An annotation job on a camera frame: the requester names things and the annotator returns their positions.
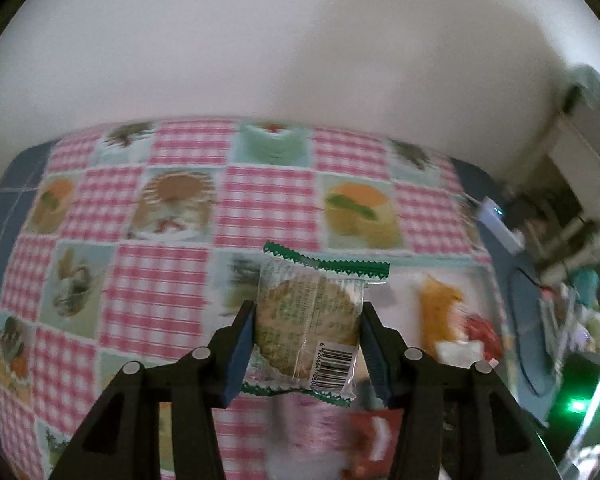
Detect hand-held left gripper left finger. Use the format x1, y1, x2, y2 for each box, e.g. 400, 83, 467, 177
47, 300, 258, 480

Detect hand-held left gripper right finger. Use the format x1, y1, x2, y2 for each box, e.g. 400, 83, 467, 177
360, 302, 563, 480

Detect clear cookie packet green edges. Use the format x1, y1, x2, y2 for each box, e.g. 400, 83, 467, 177
241, 241, 391, 405

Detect teal cardboard tray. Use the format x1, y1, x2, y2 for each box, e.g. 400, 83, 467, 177
265, 255, 521, 480

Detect teal container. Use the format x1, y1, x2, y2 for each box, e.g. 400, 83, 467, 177
572, 267, 600, 306

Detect pink checked printed tablecloth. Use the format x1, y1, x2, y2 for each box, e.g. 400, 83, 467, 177
0, 117, 506, 480

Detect white power strip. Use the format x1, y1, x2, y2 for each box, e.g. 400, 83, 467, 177
477, 197, 526, 253

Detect black cable loop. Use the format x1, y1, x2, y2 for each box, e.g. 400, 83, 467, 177
509, 265, 556, 396

